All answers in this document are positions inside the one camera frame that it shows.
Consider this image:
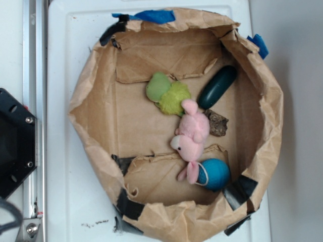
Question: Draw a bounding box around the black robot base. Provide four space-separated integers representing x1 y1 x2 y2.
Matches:
1 88 36 199

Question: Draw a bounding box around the green plush animal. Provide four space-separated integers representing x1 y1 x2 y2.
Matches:
146 72 191 116

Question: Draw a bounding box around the brown paper bag bin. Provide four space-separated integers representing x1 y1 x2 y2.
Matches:
68 8 283 241

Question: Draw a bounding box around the pink plush bunny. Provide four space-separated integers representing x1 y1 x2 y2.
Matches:
170 99 210 184

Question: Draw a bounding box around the brown bark piece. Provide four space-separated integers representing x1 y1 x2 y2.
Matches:
204 109 229 137

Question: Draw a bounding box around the dark green oblong toy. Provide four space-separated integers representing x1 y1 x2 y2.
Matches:
197 66 237 109

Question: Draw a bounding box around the blue rubber ball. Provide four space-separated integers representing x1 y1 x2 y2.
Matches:
196 158 230 192

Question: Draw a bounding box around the blue tape piece top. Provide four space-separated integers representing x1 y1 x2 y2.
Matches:
112 10 176 24

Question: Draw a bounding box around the blue tape piece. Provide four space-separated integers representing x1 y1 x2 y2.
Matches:
112 10 176 24
247 34 269 59

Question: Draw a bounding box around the white plastic tray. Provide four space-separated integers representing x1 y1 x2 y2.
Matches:
46 0 272 242

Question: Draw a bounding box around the blue tape piece right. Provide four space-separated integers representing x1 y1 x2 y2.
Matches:
247 34 269 59

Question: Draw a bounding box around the aluminium extrusion rail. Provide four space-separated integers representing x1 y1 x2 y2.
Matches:
22 1 49 241

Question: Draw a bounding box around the black cable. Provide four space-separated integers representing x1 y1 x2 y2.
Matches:
0 199 24 234

